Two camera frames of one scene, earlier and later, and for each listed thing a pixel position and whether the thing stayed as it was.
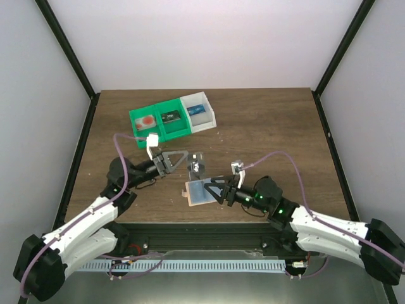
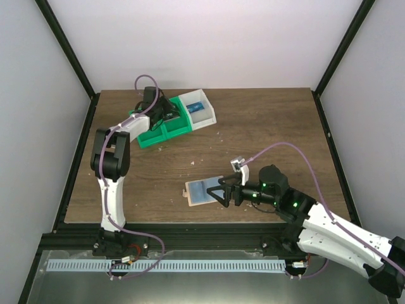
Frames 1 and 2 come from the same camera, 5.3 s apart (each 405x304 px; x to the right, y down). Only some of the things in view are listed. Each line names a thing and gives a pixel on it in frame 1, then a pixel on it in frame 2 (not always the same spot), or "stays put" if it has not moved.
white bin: x=200 y=112 stays put
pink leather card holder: x=197 y=193 stays put
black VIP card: x=196 y=166 → x=170 y=114
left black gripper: x=161 y=164 → x=166 y=109
